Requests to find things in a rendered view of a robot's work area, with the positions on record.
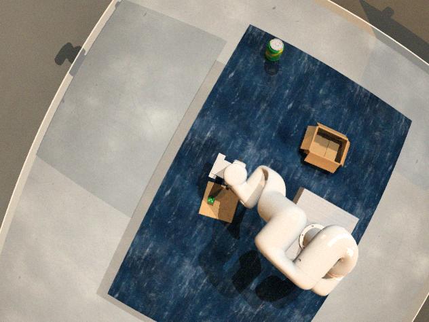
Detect tan square mat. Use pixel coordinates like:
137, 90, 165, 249
199, 181, 239, 223

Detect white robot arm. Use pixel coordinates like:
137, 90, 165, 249
209, 153, 358, 296

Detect green drink can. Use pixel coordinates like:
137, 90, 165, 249
265, 39, 284, 61

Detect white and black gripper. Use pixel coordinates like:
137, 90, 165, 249
225, 156, 246, 190

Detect open brown cardboard box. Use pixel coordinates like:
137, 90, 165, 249
300, 122, 350, 173

